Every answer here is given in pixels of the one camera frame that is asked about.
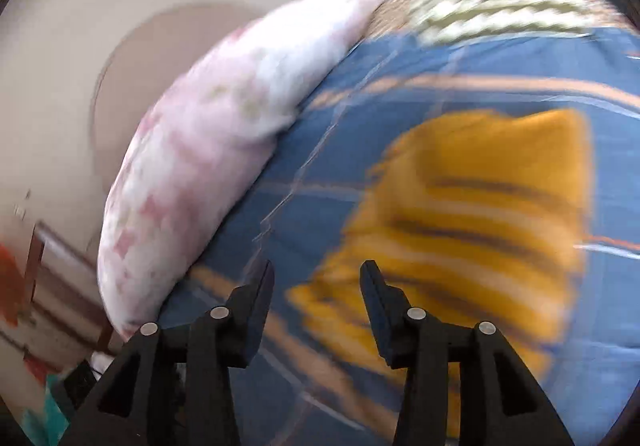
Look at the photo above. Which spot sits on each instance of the pink floral fleece blanket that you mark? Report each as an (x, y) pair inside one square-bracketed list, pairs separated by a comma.
[(199, 148)]

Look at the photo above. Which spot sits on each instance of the yellow striped knit sweater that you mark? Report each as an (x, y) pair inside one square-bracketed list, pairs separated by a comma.
[(474, 215)]

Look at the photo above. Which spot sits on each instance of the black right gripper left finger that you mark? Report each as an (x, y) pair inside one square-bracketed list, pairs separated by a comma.
[(172, 386)]

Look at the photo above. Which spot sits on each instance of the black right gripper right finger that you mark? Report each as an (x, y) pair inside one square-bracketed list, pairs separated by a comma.
[(501, 402)]

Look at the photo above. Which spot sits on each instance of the green white-dotted bolster pillow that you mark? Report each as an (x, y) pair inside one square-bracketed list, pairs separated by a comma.
[(448, 22)]

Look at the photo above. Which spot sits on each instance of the blue plaid bed cover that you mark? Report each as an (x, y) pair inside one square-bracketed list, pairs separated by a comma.
[(296, 392)]

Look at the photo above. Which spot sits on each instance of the rounded beige headboard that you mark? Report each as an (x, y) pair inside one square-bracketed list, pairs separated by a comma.
[(145, 63)]

